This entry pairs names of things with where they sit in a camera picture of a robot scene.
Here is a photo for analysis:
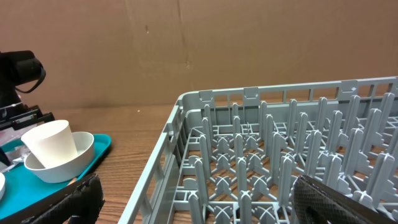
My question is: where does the white paper cup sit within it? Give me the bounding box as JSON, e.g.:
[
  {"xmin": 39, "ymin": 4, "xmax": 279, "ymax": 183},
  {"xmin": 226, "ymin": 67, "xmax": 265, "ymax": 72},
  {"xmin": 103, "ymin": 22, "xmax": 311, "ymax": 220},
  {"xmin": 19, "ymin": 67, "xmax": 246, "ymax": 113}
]
[{"xmin": 21, "ymin": 119, "xmax": 78, "ymax": 168}]

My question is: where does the teal serving tray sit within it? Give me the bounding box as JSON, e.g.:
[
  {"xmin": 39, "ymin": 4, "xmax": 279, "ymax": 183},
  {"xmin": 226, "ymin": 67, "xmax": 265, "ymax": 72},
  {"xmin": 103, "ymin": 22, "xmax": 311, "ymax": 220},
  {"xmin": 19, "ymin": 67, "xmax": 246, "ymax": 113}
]
[{"xmin": 1, "ymin": 134, "xmax": 112, "ymax": 219}]

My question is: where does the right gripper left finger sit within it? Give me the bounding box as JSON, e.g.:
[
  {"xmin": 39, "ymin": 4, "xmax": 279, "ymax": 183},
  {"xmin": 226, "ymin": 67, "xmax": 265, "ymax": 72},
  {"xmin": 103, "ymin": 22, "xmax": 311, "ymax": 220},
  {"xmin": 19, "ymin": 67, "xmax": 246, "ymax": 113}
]
[{"xmin": 0, "ymin": 173, "xmax": 106, "ymax": 224}]

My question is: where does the small white plate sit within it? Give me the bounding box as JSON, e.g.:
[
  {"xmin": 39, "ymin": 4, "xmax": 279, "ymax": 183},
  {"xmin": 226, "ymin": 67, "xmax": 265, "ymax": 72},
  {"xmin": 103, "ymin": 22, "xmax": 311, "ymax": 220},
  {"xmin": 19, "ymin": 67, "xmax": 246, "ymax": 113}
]
[{"xmin": 0, "ymin": 173, "xmax": 6, "ymax": 200}]

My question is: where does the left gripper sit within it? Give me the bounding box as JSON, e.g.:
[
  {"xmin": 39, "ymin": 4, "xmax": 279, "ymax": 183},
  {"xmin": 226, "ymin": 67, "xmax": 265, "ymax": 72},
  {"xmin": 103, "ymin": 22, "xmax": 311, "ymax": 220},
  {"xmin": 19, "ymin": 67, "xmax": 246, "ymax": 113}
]
[{"xmin": 1, "ymin": 50, "xmax": 55, "ymax": 130}]

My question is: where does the grey bowl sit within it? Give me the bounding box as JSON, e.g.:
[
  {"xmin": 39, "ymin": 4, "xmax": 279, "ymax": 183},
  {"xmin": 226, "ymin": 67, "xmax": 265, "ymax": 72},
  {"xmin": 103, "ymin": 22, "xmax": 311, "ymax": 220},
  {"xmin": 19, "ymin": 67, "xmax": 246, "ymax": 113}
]
[{"xmin": 24, "ymin": 132, "xmax": 95, "ymax": 184}]

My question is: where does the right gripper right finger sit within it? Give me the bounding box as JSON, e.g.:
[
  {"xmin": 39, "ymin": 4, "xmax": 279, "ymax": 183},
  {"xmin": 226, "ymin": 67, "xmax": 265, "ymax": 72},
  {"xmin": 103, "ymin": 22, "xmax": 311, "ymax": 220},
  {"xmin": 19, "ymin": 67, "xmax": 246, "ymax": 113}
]
[{"xmin": 293, "ymin": 175, "xmax": 397, "ymax": 224}]

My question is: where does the white napkin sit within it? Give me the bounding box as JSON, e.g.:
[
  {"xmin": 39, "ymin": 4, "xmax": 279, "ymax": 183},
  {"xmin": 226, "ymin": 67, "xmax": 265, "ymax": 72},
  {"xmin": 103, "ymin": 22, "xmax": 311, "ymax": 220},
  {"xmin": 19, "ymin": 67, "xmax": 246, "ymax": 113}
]
[{"xmin": 1, "ymin": 146, "xmax": 30, "ymax": 172}]

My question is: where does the grey dishwasher rack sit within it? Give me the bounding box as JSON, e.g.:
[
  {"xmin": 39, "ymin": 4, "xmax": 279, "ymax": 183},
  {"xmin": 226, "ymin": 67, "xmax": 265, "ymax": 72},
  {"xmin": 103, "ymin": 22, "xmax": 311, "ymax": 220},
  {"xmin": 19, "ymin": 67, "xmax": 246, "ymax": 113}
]
[{"xmin": 119, "ymin": 77, "xmax": 397, "ymax": 223}]

